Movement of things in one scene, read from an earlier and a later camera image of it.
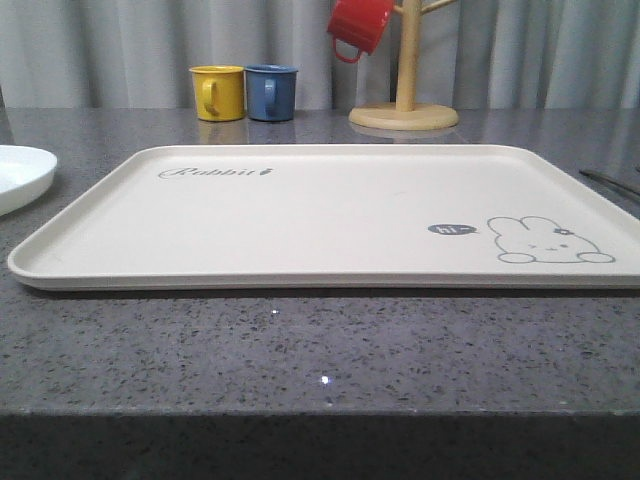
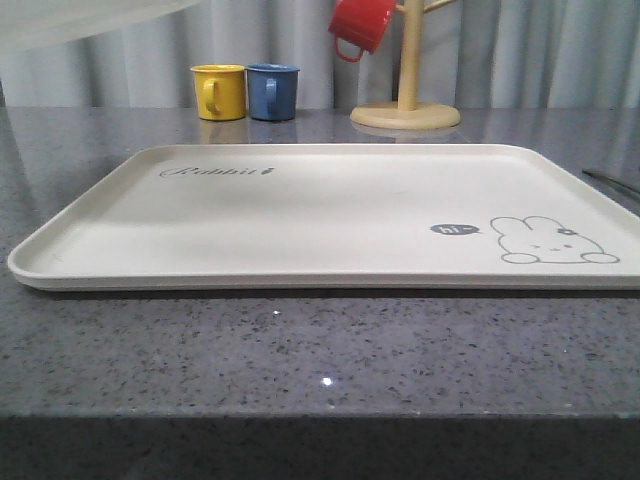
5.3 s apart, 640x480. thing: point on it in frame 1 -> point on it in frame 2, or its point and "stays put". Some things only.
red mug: x=361 y=24 stays put
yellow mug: x=219 y=92 stays put
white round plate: x=25 y=175 -> x=28 y=23
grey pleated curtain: x=475 y=55 stays put
